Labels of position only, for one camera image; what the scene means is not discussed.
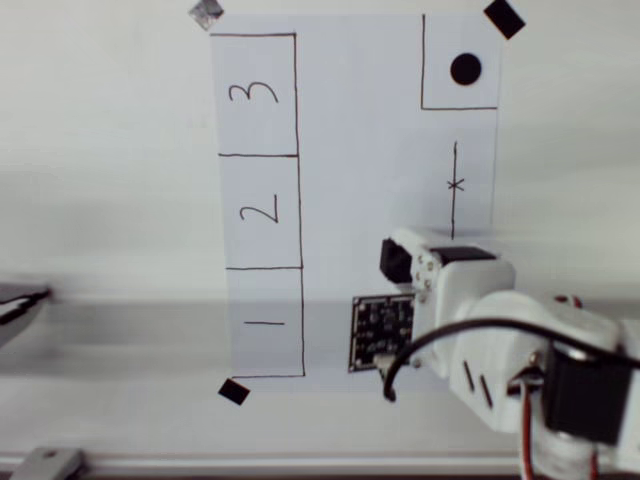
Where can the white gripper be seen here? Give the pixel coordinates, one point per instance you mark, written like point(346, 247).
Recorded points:
point(425, 270)

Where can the black cube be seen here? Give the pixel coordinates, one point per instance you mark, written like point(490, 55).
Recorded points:
point(396, 262)

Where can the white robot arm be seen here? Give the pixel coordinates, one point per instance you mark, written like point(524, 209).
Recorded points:
point(575, 380)

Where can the white paper sheet with markings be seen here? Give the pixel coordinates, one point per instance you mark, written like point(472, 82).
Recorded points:
point(350, 150)

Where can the large black tape piece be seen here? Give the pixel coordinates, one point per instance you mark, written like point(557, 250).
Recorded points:
point(505, 17)

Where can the small black tape piece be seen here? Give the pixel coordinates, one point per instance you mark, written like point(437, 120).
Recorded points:
point(233, 391)

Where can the grey tape piece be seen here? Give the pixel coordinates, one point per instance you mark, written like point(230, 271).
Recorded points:
point(206, 12)

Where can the grey object with black stripe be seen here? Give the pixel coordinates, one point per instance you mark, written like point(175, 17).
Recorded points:
point(17, 320)

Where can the camera circuit board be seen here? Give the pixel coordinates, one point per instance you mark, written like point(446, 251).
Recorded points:
point(381, 332)

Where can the grey metal bracket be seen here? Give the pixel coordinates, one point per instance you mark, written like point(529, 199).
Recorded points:
point(47, 462)

